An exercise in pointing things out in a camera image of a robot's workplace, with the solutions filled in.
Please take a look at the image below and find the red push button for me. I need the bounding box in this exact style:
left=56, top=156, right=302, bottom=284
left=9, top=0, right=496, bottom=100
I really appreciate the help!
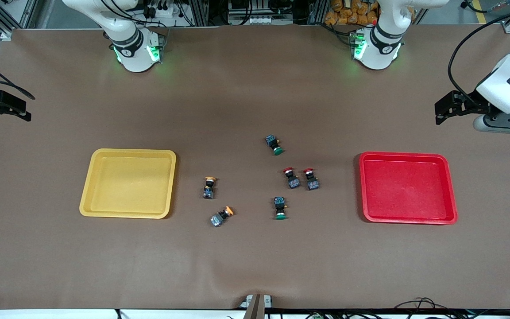
left=303, top=168, right=320, bottom=191
left=283, top=167, right=301, bottom=190

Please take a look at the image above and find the yellow push button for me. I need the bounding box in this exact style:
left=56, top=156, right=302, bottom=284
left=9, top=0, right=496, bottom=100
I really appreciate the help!
left=202, top=176, right=217, bottom=200
left=210, top=206, right=235, bottom=228

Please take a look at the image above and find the red plastic tray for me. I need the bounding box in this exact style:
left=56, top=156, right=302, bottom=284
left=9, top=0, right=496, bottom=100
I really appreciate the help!
left=359, top=152, right=458, bottom=225

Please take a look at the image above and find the yellow plastic tray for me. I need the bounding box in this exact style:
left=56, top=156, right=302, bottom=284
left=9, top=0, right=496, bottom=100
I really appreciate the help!
left=79, top=148, right=177, bottom=219

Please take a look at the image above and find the orange bags pile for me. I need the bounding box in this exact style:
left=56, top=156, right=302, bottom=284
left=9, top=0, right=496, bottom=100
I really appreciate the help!
left=324, top=0, right=379, bottom=26

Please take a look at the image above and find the green push button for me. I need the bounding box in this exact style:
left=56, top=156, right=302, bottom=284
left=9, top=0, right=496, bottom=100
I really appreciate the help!
left=265, top=135, right=285, bottom=156
left=274, top=196, right=288, bottom=221

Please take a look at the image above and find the white power strip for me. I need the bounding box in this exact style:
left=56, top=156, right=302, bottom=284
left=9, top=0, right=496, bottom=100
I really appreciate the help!
left=230, top=15, right=294, bottom=26

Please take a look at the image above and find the grey table edge clamp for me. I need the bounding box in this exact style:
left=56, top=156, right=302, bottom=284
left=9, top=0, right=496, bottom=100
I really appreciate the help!
left=239, top=294, right=273, bottom=319

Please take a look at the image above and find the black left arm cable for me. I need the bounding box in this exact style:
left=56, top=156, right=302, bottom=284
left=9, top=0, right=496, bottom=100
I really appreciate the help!
left=448, top=24, right=510, bottom=97

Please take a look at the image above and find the black cable bundle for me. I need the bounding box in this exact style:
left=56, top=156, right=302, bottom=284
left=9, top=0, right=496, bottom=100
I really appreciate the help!
left=392, top=297, right=510, bottom=319

